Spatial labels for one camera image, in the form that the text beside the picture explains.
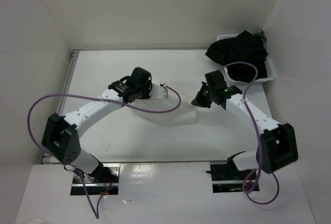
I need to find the white skirt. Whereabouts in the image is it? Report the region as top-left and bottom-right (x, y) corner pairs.
(131, 92), (198, 126)

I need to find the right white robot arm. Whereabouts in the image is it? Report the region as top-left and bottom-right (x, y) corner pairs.
(191, 70), (298, 179)

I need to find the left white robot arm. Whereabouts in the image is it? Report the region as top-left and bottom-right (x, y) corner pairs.
(42, 67), (152, 183)

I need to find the black skirt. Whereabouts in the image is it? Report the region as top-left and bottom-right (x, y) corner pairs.
(206, 31), (268, 79)

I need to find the white plastic basket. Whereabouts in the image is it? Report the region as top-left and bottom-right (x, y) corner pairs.
(216, 34), (277, 83)

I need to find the grey garment in basket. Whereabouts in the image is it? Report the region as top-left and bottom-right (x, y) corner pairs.
(254, 30), (267, 49)

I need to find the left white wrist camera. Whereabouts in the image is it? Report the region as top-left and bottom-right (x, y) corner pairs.
(149, 81), (168, 100)

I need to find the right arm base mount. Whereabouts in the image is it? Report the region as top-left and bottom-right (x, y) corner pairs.
(206, 161), (251, 193)

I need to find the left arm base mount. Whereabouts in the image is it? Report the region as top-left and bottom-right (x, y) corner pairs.
(70, 163), (121, 196)

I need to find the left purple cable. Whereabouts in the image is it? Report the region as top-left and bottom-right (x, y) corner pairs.
(27, 84), (182, 219)

